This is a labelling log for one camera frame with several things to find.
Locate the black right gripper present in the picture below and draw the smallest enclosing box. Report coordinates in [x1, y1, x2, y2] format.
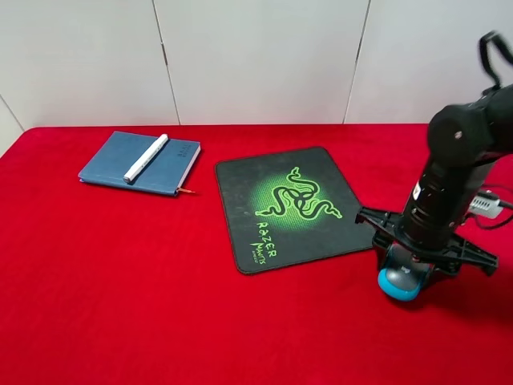
[355, 207, 499, 291]

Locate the grey and blue wireless mouse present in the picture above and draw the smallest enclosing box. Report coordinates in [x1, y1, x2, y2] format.
[378, 244, 430, 302]

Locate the white pen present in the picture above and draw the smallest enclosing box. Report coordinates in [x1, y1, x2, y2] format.
[123, 134, 168, 184]

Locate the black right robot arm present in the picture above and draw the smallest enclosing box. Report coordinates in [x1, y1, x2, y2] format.
[355, 86, 512, 302]

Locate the black green logo mouse pad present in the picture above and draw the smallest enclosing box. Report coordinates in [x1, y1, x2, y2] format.
[215, 147, 374, 275]

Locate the blue hardcover notebook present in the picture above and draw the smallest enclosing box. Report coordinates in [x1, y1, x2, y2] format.
[79, 132, 201, 197]

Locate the silver usb hub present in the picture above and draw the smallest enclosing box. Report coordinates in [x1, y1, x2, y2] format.
[468, 191, 503, 219]

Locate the red felt table cloth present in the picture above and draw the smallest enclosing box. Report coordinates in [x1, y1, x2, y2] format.
[1, 124, 512, 384]

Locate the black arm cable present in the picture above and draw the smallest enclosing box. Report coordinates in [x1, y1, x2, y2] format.
[478, 30, 513, 89]

